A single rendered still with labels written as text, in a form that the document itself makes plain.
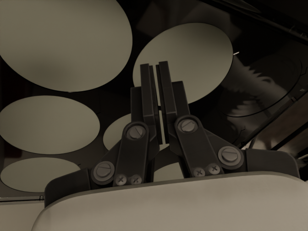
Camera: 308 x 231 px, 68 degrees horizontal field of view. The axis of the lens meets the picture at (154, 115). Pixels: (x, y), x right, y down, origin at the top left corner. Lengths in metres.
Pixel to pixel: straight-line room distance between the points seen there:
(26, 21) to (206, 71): 0.16
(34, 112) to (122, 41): 0.11
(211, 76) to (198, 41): 0.05
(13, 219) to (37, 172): 1.72
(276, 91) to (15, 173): 0.35
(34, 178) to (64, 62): 0.20
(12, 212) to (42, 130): 1.82
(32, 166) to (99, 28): 0.21
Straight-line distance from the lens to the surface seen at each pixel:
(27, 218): 2.08
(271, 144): 0.51
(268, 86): 0.31
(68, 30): 0.19
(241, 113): 0.33
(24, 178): 0.37
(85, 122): 0.26
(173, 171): 0.41
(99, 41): 0.19
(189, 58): 0.22
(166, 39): 0.20
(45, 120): 0.26
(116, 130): 0.28
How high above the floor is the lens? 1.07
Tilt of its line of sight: 39 degrees down
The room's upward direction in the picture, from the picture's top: 164 degrees clockwise
